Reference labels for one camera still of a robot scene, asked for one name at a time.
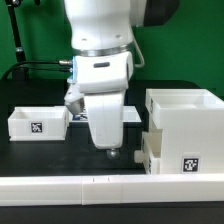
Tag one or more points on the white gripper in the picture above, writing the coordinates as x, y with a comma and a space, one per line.
102, 82

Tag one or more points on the white drawer cabinet frame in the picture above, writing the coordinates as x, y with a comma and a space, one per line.
191, 122

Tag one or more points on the white front drawer box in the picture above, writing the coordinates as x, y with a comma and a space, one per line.
150, 153

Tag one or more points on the white drawer box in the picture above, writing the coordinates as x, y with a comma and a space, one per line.
150, 153
38, 123

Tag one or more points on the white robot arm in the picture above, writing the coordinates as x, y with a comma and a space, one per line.
106, 55

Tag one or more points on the white rear drawer box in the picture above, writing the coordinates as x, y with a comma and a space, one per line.
38, 123

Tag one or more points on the white marker base plate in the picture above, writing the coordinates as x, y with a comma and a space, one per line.
130, 115

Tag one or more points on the white front fence rail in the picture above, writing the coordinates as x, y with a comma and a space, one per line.
118, 189

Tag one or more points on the black camera stand pole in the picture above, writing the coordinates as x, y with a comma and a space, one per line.
19, 73

